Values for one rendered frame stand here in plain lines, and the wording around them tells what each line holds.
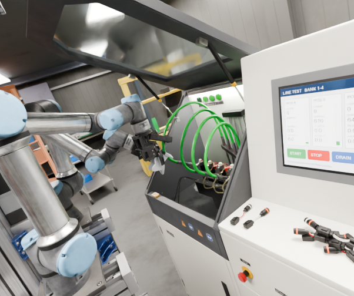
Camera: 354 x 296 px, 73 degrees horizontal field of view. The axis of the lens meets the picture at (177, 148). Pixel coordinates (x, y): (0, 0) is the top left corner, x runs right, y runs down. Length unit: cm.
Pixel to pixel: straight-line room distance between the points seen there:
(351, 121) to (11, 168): 91
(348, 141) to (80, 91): 789
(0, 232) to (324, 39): 122
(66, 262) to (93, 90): 775
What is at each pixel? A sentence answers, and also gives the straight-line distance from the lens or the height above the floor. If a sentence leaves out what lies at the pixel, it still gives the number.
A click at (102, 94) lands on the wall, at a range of 836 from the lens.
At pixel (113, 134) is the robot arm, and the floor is 141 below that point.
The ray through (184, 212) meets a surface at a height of 95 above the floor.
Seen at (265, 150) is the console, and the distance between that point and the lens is 100.
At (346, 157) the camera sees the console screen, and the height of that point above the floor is 119.
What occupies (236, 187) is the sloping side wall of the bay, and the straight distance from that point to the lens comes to 104.
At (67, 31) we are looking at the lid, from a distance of 117.
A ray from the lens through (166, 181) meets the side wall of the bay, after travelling 160.
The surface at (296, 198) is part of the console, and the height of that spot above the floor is 102.
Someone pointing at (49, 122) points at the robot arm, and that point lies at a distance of 89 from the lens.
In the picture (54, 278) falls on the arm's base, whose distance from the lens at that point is 94.
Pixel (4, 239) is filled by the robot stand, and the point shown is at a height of 124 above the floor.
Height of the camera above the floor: 157
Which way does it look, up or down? 16 degrees down
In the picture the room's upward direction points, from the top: 20 degrees counter-clockwise
